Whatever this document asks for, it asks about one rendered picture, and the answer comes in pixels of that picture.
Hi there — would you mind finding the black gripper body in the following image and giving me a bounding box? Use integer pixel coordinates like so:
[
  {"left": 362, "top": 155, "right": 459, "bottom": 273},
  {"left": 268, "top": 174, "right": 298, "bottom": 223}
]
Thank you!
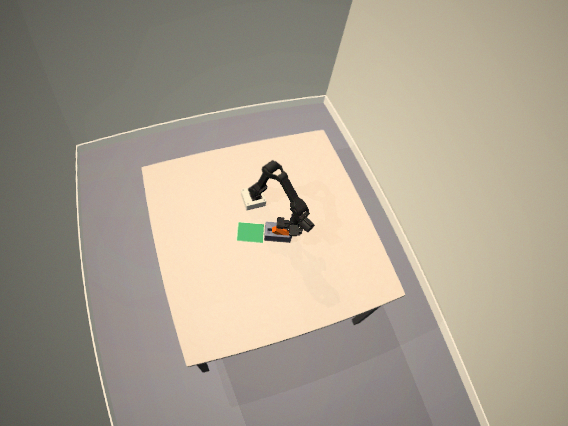
[{"left": 277, "top": 217, "right": 303, "bottom": 229}]

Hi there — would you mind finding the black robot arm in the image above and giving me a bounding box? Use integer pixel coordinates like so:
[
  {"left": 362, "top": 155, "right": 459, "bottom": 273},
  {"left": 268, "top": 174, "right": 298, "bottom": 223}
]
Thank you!
[{"left": 247, "top": 160, "right": 315, "bottom": 236}]

